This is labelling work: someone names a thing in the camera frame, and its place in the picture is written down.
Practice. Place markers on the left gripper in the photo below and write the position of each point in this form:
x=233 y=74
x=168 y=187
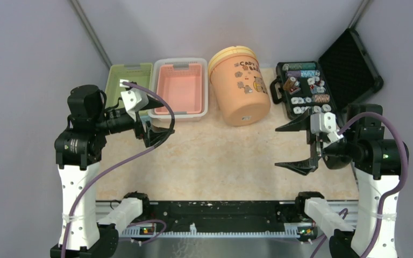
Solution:
x=149 y=137

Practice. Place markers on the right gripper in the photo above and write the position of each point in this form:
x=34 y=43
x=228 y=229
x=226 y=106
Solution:
x=303 y=166

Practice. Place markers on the orange capybara bucket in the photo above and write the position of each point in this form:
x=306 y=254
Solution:
x=240 y=90

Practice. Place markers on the yellow capybara bucket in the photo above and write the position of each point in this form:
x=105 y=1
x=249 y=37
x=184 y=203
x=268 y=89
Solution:
x=227 y=53

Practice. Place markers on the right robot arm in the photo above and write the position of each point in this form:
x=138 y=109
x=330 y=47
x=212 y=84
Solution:
x=380 y=157

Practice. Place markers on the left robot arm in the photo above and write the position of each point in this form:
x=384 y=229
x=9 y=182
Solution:
x=78 y=153

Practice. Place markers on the green plastic basket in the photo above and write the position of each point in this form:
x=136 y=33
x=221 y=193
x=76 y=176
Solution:
x=140 y=74

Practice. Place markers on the pink plastic basket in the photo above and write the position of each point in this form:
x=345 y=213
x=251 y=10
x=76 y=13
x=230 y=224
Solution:
x=183 y=84

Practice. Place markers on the brown cylinder in case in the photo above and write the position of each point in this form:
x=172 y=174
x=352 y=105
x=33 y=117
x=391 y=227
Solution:
x=290 y=84

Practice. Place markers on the black open tool case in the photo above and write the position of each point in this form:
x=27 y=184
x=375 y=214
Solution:
x=344 y=74

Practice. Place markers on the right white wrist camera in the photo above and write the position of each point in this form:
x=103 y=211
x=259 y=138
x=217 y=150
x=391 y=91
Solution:
x=325 y=123

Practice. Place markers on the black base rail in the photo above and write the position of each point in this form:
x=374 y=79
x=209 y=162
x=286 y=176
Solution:
x=268 y=219

